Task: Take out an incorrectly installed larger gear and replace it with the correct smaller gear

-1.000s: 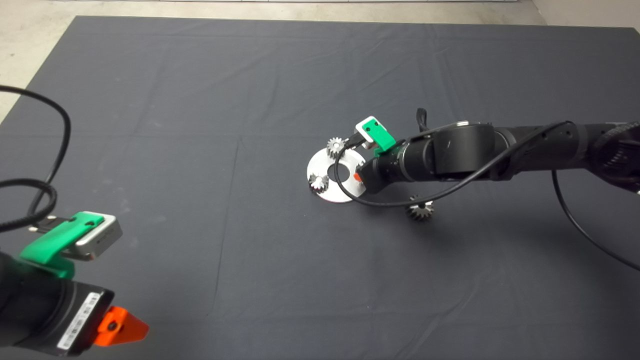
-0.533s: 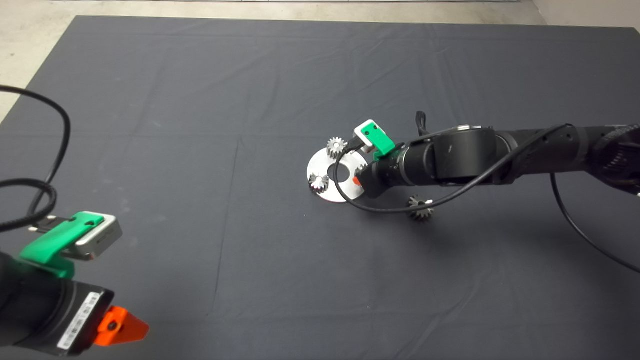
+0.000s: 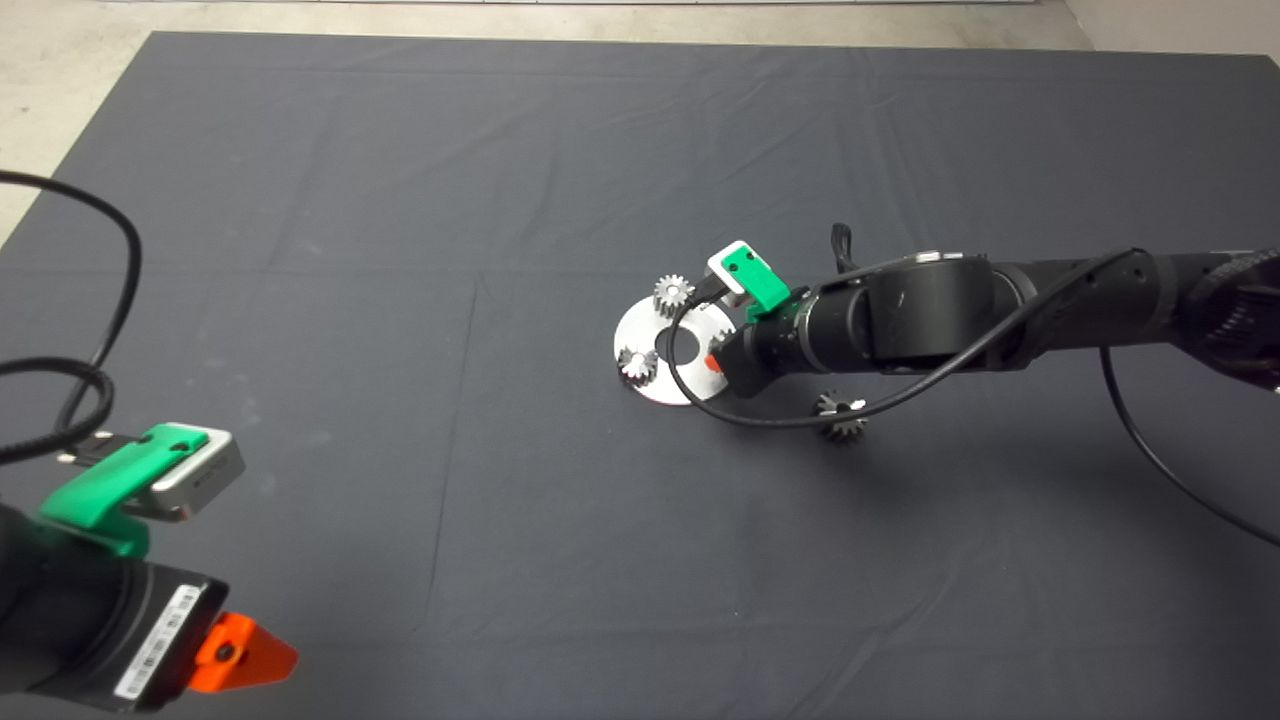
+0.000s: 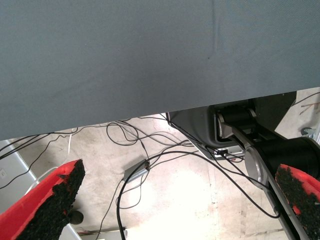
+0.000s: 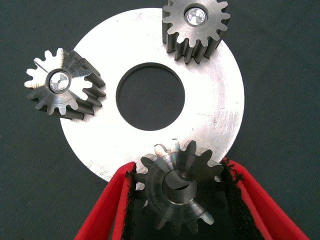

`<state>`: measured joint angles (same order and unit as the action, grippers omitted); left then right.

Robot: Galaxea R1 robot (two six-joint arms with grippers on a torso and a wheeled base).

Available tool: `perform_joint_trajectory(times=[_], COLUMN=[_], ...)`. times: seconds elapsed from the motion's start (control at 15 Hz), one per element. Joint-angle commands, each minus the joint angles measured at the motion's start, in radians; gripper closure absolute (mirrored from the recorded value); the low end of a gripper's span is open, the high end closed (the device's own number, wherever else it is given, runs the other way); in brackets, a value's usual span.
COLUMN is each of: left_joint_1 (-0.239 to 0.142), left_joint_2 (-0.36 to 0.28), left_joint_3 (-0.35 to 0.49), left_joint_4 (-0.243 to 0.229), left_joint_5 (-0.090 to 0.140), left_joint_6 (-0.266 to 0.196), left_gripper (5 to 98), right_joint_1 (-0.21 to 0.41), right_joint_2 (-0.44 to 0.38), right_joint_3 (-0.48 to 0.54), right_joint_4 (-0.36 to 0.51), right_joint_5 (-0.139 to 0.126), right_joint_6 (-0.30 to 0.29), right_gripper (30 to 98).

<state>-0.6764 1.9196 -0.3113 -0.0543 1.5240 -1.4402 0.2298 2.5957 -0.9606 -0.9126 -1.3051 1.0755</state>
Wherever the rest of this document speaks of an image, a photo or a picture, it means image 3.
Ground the dark grey table cloth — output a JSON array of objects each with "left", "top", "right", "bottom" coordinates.
[{"left": 0, "top": 30, "right": 1280, "bottom": 720}]

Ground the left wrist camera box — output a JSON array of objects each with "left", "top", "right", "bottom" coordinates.
[{"left": 150, "top": 428, "right": 246, "bottom": 523}]

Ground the large dark steel gear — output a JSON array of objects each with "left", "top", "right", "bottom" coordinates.
[{"left": 815, "top": 390, "right": 869, "bottom": 444}]

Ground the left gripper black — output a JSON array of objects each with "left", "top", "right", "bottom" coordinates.
[{"left": 60, "top": 562, "right": 299, "bottom": 713}]

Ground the right green camera mount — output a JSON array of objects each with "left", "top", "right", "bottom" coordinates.
[{"left": 722, "top": 248, "right": 793, "bottom": 323}]

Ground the left black camera cable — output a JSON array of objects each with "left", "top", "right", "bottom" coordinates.
[{"left": 0, "top": 170, "right": 143, "bottom": 471}]

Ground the left green camera mount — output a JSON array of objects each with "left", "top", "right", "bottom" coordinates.
[{"left": 40, "top": 423, "right": 211, "bottom": 559}]

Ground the black camera cable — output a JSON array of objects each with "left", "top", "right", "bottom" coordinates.
[
  {"left": 668, "top": 248, "right": 1280, "bottom": 548},
  {"left": 0, "top": 170, "right": 143, "bottom": 471}
]

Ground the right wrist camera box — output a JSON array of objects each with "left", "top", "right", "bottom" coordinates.
[{"left": 707, "top": 240, "right": 753, "bottom": 306}]

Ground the right black camera cable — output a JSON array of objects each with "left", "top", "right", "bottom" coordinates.
[{"left": 668, "top": 248, "right": 1280, "bottom": 548}]

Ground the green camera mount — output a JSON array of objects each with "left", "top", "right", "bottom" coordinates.
[
  {"left": 40, "top": 423, "right": 211, "bottom": 559},
  {"left": 722, "top": 248, "right": 793, "bottom": 323}
]

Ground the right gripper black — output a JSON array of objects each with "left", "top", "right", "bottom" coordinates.
[{"left": 705, "top": 295, "right": 821, "bottom": 399}]

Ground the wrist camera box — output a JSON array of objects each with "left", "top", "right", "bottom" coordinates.
[
  {"left": 707, "top": 240, "right": 753, "bottom": 306},
  {"left": 150, "top": 428, "right": 246, "bottom": 523}
]

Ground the round metal plate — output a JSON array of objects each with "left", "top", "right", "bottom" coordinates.
[{"left": 612, "top": 295, "right": 736, "bottom": 406}]

